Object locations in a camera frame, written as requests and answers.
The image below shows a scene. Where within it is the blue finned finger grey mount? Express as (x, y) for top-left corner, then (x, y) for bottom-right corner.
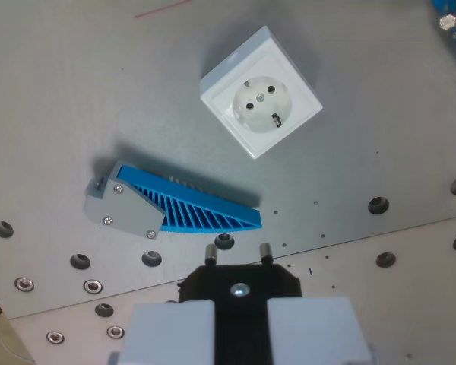
(84, 160), (264, 241)

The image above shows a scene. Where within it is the black power plug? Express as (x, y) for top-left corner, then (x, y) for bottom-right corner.
(177, 242), (303, 365)

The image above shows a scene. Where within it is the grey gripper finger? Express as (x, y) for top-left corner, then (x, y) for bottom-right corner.
(117, 300), (217, 365)
(267, 297), (374, 365)

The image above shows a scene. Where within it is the thin red thread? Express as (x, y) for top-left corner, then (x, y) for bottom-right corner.
(133, 0), (193, 19)

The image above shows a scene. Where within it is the white wall socket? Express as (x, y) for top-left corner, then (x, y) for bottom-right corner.
(199, 25), (324, 160)

